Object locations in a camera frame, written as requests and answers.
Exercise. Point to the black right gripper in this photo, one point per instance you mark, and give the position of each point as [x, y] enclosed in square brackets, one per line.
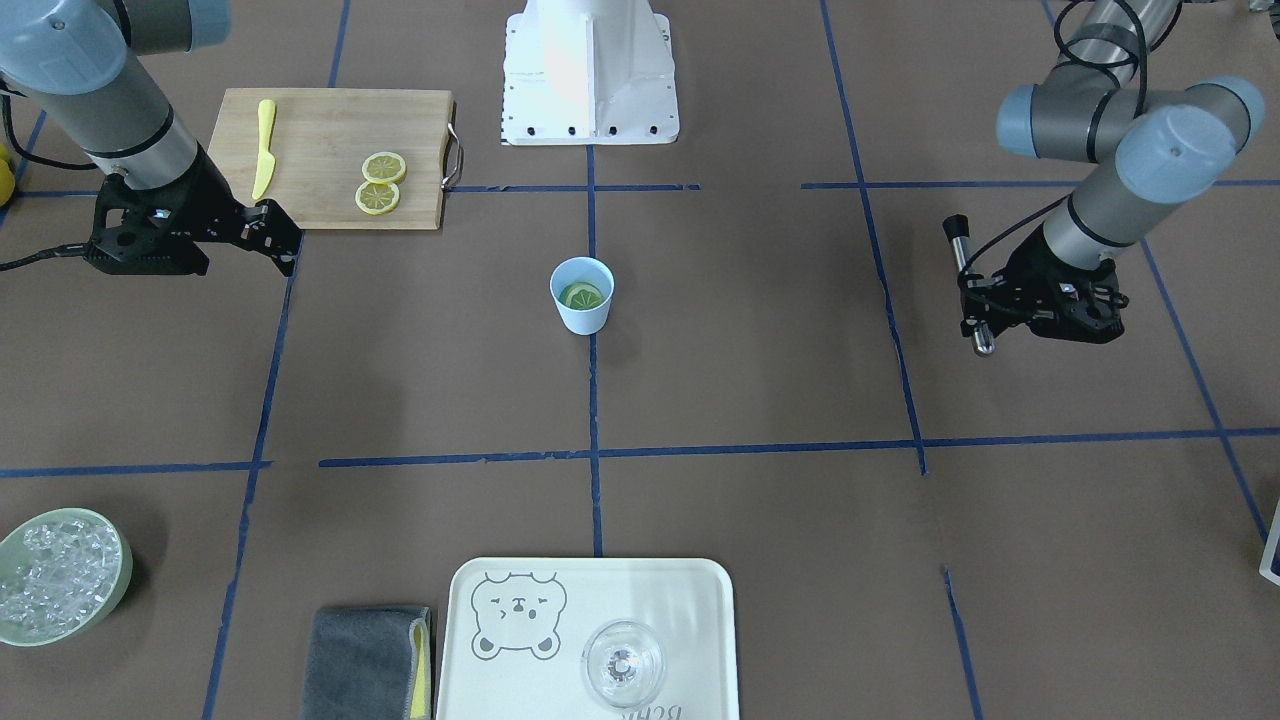
[207, 196]

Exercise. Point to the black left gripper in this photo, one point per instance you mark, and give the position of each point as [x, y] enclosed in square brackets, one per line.
[1030, 268]

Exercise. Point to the steel muddler black tip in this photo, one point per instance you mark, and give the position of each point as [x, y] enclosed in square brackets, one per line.
[973, 323]

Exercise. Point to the yellow lemon slice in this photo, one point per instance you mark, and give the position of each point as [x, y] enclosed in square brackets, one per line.
[581, 296]
[384, 167]
[376, 198]

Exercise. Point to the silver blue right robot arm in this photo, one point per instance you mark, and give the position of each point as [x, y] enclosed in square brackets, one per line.
[80, 61]

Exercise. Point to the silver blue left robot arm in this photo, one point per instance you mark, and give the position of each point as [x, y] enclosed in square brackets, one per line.
[1151, 152]

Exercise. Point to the light blue plastic cup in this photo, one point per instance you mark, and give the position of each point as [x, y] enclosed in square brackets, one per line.
[583, 270]

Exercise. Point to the yellow plastic knife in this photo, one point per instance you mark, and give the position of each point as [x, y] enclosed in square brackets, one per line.
[265, 163]

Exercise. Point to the bamboo cutting board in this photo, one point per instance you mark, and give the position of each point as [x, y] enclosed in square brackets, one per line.
[322, 136]

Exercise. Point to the green bowl of ice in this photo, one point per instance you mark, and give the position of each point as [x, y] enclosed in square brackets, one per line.
[63, 572]

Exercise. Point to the grey folded cloth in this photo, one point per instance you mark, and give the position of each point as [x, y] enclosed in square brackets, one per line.
[369, 663]

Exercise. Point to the cream bear serving tray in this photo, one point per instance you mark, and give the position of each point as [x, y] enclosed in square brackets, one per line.
[589, 639]

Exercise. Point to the clear wine glass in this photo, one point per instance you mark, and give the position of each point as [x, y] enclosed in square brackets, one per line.
[624, 665]

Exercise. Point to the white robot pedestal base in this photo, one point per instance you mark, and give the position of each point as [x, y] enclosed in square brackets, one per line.
[589, 73]

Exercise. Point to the white wire cup rack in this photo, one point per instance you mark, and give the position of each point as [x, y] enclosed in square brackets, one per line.
[1269, 561]

